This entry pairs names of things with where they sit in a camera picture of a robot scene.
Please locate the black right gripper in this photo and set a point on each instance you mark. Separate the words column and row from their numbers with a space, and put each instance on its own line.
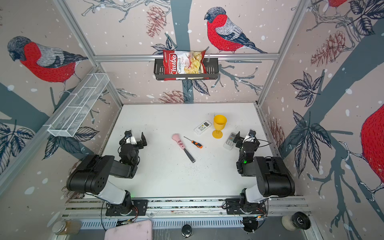
column 245, row 141

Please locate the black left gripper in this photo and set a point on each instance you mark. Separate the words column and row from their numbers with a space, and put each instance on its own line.
column 135, row 143

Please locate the white remote control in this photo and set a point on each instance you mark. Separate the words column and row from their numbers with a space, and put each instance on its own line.
column 202, row 127

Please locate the orange black screwdriver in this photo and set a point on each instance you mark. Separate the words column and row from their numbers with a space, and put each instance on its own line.
column 200, row 146

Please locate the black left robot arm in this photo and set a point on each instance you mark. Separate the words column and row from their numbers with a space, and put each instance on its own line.
column 91, row 177

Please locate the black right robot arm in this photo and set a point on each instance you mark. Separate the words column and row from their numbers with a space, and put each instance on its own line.
column 273, row 179

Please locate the grey remote control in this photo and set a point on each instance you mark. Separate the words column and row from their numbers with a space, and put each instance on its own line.
column 230, row 142

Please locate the yellow plastic goblet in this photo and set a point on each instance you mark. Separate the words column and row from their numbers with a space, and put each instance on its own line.
column 219, row 124

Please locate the red cassava chips bag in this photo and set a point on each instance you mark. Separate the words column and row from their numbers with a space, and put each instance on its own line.
column 183, row 62

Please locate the pink cloth pad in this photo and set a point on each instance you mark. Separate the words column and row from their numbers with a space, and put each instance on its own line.
column 142, row 230

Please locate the white tape roll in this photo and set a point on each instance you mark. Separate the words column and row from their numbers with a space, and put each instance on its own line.
column 296, row 221

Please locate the black round knob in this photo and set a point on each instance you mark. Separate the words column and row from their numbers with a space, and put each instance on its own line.
column 187, row 231

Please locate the glass jar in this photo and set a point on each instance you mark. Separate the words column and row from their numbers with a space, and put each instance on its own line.
column 66, row 227

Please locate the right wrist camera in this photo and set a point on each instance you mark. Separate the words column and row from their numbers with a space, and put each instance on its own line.
column 251, row 136

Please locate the pink handled scraper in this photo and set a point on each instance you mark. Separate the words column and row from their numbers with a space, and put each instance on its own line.
column 178, row 140

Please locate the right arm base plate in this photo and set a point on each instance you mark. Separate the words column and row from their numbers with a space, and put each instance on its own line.
column 233, row 206

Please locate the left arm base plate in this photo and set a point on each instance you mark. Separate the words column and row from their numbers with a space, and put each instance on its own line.
column 128, row 208

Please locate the black wall basket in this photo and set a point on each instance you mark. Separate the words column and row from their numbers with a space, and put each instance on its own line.
column 211, row 67

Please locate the aluminium mounting rail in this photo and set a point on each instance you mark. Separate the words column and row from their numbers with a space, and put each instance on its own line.
column 188, row 207

